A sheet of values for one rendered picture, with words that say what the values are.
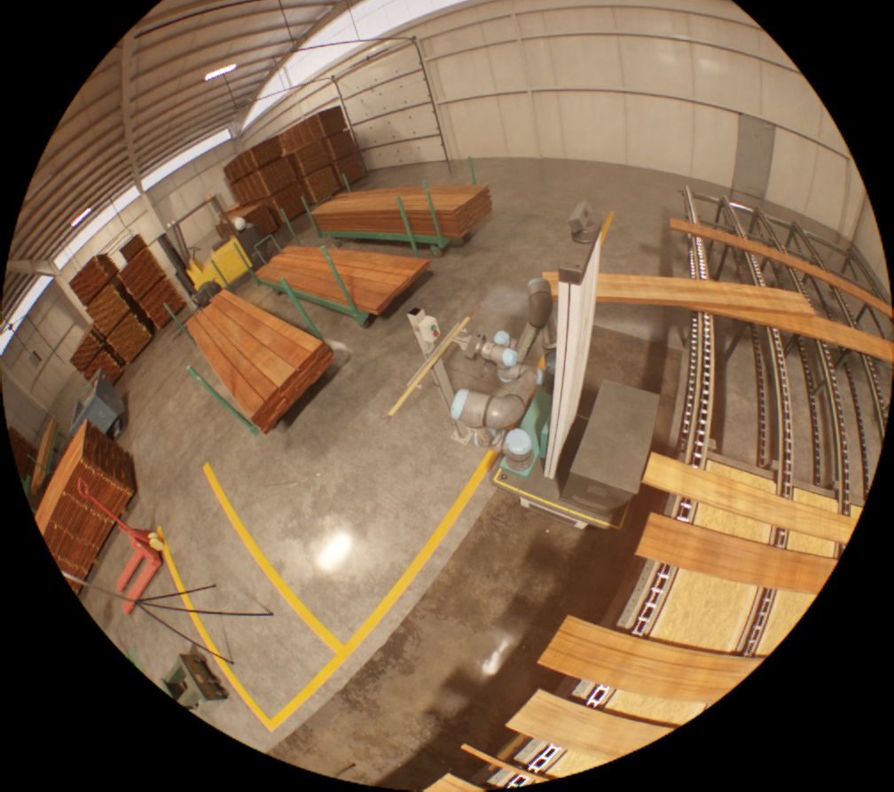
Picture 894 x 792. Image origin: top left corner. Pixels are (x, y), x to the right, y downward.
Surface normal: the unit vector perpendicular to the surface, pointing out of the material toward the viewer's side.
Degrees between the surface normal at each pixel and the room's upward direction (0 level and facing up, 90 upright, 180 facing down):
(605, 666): 0
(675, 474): 0
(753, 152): 90
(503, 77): 90
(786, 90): 88
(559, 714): 0
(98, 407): 90
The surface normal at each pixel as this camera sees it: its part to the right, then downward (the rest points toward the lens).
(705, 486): -0.22, -0.68
